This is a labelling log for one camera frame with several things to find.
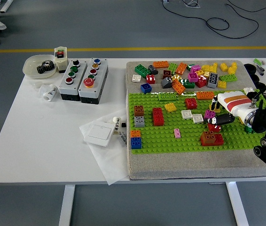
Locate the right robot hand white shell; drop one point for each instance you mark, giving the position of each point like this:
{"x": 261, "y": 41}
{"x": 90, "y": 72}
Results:
{"x": 236, "y": 102}

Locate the magenta square brick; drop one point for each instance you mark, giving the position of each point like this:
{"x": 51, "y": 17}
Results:
{"x": 209, "y": 114}
{"x": 193, "y": 77}

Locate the grey long brick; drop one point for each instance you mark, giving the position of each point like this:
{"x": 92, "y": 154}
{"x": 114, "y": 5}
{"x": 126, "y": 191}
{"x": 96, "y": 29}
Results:
{"x": 213, "y": 80}

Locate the brown square brick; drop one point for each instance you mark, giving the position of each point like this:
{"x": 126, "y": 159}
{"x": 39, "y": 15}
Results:
{"x": 208, "y": 137}
{"x": 138, "y": 110}

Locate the green studded baseplate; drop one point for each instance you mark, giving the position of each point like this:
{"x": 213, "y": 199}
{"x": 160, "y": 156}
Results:
{"x": 161, "y": 146}

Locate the yellow square brick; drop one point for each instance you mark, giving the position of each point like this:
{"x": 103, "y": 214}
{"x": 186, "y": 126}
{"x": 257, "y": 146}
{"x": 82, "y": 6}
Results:
{"x": 216, "y": 109}
{"x": 170, "y": 107}

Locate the lime green long brick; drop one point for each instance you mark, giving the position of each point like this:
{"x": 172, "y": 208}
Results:
{"x": 228, "y": 77}
{"x": 168, "y": 96}

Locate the dark green small brick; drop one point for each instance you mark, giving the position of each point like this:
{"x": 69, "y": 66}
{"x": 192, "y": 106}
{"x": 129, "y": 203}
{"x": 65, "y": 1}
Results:
{"x": 190, "y": 66}
{"x": 248, "y": 129}

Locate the black round pad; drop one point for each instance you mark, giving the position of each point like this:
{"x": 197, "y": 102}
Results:
{"x": 250, "y": 67}
{"x": 255, "y": 77}
{"x": 261, "y": 85}

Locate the orange long brick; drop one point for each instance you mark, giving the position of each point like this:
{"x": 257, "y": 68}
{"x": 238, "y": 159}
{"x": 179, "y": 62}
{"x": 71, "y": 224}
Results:
{"x": 178, "y": 86}
{"x": 160, "y": 64}
{"x": 181, "y": 68}
{"x": 205, "y": 95}

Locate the yellow arch brick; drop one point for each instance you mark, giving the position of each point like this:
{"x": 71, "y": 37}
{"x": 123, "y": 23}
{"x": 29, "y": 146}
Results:
{"x": 224, "y": 66}
{"x": 232, "y": 68}

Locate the grey small tool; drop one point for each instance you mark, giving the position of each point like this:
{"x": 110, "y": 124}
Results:
{"x": 260, "y": 70}

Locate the red long brick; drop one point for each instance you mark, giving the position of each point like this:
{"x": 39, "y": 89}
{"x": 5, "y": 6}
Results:
{"x": 158, "y": 116}
{"x": 218, "y": 139}

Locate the white square tile brick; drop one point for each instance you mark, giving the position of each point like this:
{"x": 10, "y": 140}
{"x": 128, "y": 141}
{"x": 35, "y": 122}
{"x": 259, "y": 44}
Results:
{"x": 186, "y": 114}
{"x": 136, "y": 78}
{"x": 197, "y": 118}

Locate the small green plastic piece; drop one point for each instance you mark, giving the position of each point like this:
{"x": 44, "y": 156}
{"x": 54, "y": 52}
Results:
{"x": 257, "y": 61}

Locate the yellow small brick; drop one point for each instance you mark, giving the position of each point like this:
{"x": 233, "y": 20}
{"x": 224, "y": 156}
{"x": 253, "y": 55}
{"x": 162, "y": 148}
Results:
{"x": 176, "y": 76}

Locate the pink small brick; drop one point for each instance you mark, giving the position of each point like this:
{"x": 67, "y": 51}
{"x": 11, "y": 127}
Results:
{"x": 177, "y": 133}

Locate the grey sloped brick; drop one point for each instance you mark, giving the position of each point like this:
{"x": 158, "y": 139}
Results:
{"x": 167, "y": 82}

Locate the dark red square brick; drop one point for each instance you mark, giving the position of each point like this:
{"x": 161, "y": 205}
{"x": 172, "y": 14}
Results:
{"x": 167, "y": 74}

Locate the grey-brown mat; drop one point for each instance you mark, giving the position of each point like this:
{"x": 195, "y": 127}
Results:
{"x": 194, "y": 164}

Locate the dark grey small brick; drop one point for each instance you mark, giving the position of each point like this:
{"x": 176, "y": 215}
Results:
{"x": 153, "y": 69}

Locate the blue square brick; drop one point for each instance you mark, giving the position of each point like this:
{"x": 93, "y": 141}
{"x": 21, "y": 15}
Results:
{"x": 146, "y": 87}
{"x": 136, "y": 142}

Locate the grey square brick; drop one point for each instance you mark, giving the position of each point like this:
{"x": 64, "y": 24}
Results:
{"x": 139, "y": 121}

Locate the dark green long brick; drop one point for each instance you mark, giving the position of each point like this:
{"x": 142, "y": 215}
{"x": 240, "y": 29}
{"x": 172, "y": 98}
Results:
{"x": 143, "y": 70}

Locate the white table leg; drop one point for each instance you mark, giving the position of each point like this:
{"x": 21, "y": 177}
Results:
{"x": 237, "y": 207}
{"x": 66, "y": 207}

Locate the orange square brick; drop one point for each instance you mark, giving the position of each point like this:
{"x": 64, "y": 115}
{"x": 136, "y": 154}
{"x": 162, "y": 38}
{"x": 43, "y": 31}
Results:
{"x": 135, "y": 133}

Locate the small black plug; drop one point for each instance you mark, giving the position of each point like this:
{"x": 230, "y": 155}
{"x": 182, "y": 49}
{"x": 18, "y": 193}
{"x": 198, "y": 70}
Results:
{"x": 123, "y": 124}

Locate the white tube with writing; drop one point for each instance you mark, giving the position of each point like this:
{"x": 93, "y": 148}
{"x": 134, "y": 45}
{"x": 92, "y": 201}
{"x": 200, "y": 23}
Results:
{"x": 117, "y": 122}

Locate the grey emergency-stop control box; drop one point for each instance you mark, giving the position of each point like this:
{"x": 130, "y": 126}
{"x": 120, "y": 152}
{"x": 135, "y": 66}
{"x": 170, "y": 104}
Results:
{"x": 100, "y": 77}

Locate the grey four-button control box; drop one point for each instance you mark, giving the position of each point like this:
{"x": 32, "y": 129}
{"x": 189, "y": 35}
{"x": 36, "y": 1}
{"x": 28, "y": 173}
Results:
{"x": 76, "y": 76}

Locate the white pipe tee fitting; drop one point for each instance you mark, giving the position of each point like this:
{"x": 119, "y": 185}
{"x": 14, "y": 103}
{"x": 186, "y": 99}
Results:
{"x": 49, "y": 93}

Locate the dark metal gear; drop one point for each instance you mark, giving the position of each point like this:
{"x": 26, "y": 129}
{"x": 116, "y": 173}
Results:
{"x": 41, "y": 69}
{"x": 49, "y": 64}

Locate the clear plastic piece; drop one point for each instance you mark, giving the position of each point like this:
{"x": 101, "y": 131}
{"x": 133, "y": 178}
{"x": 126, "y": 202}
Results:
{"x": 37, "y": 84}

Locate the white shallow bowl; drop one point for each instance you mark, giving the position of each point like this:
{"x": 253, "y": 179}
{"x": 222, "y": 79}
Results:
{"x": 30, "y": 67}

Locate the white desk foot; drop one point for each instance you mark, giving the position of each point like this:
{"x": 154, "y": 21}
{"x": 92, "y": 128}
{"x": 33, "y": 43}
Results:
{"x": 6, "y": 5}

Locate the white wall switch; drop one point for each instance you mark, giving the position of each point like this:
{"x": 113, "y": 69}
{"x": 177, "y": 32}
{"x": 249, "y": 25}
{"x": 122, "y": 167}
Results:
{"x": 99, "y": 134}

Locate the cream two-button switch box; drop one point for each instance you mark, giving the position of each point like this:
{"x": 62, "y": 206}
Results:
{"x": 61, "y": 62}

